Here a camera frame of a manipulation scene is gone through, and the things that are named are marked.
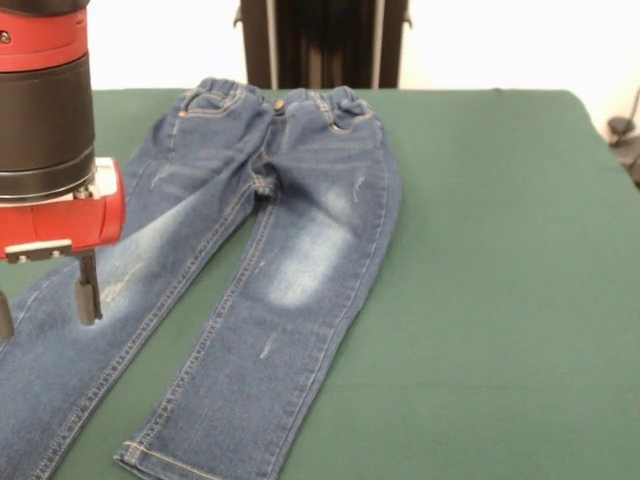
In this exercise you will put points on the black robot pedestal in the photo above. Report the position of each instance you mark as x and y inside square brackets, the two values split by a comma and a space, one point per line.
[325, 45]

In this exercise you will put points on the blue denim jeans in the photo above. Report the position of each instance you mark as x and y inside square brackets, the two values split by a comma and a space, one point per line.
[280, 300]

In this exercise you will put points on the dark stand base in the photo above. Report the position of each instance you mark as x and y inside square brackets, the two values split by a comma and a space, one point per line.
[625, 150]

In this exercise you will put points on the dark green table cloth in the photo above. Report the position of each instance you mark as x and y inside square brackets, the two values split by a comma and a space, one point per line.
[475, 250]

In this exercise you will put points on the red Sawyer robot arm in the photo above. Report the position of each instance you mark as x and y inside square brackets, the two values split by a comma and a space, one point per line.
[45, 100]

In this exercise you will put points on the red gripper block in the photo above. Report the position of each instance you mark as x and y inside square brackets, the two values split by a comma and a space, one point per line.
[65, 220]

